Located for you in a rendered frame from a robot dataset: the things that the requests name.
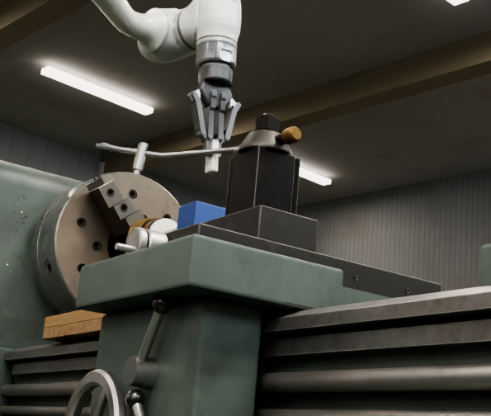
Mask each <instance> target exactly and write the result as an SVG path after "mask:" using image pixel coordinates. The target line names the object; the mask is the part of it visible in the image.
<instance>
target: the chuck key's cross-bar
mask: <svg viewBox="0 0 491 416"><path fill-rule="evenodd" d="M237 148H238V147H228V148H219V149H201V150H192V151H182V152H172V153H156V152H151V151H146V152H145V155H146V157H152V158H180V157H190V156H199V155H208V154H226V153H232V152H233V151H235V150H236V149H237ZM96 149H104V150H109V151H115V152H120V153H126V154H136V152H137V149H130V148H125V147H119V146H114V145H108V144H98V143H96Z"/></svg>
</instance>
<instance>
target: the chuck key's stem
mask: <svg viewBox="0 0 491 416"><path fill-rule="evenodd" d="M146 151H148V144H146V143H144V142H140V143H139V144H138V148H137V152H136V155H135V161H134V165H133V168H132V169H133V170H134V173H136V174H140V173H141V172H143V168H144V161H145V158H146V155H145V152H146Z"/></svg>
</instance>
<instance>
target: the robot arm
mask: <svg viewBox="0 0 491 416"><path fill-rule="evenodd" d="M92 1H93V2H94V3H95V4H96V5H97V7H98V8H99V9H100V10H101V11H102V13H103V14H104V15H105V16H106V17H107V19H108V20H109V21H110V22H111V23H112V24H113V25H114V26H115V27H116V28H117V29H118V30H119V31H121V32H122V33H124V34H126V35H128V36H130V37H132V38H134V39H136V40H137V41H138V47H139V51H140V53H141V54H142V55H143V56H144V57H145V58H146V59H147V60H149V61H152V62H154V63H160V64H166V63H171V62H174V61H178V60H180V59H185V58H186V57H189V56H191V55H193V54H195V53H196V67H197V68H198V69H199V73H198V83H199V86H198V87H197V89H196V91H193V92H190V93H188V94H187V95H186V96H187V98H188V100H189V102H190V104H191V113H192V118H193V123H194V128H195V134H196V137H197V138H201V143H203V149H219V148H221V145H222V143H225V142H227V141H229V140H230V136H231V134H232V130H233V127H234V121H235V117H236V115H237V111H238V110H239V108H240V107H241V104H240V103H239V102H237V103H236V102H235V101H234V99H233V98H232V97H233V96H232V93H231V86H232V78H233V70H234V69H235V67H236V52H237V41H238V36H239V34H240V28H241V3H240V0H193V1H192V2H191V4H190V5H189V6H187V7H186V8H183V9H180V10H178V9H177V8H152V9H150V10H148V11H147V12H146V13H145V14H142V13H138V12H135V11H134V10H133V9H132V8H131V6H130V5H129V3H128V2H127V0H92ZM201 102H202V103H203V108H202V106H201ZM227 104H229V105H228V107H227V108H228V111H227V113H226V117H225V120H224V112H225V107H226V106H227ZM203 112H204V115H203ZM204 156H205V173H208V174H212V173H216V172H218V158H220V156H221V154H208V155H204Z"/></svg>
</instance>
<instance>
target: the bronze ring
mask: <svg viewBox="0 0 491 416"><path fill-rule="evenodd" d="M161 219H162V218H161ZM161 219H158V218H152V219H142V220H138V221H136V222H135V223H133V224H132V225H131V227H130V229H129V231H128V234H127V238H128V235H129V233H130V231H131V230H132V229H133V228H135V227H140V228H144V229H150V227H151V225H152V224H153V223H154V222H155V221H157V220H161ZM127 238H126V240H127Z"/></svg>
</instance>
